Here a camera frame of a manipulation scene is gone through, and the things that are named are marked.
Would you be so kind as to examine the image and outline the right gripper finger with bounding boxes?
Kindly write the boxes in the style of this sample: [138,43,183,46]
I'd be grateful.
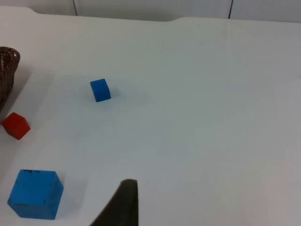
[89,179,139,226]

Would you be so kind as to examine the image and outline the large blue cube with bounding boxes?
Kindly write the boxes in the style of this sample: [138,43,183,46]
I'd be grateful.
[7,169,64,220]

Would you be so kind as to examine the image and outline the dark brown wicker basket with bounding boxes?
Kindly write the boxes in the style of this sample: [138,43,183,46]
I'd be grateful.
[0,46,21,113]

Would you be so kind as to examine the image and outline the small blue cube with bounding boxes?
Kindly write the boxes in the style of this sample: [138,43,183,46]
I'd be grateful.
[89,78,111,103]

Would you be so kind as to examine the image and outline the red cube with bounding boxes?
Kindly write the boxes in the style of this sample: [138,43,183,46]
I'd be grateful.
[1,112,31,141]

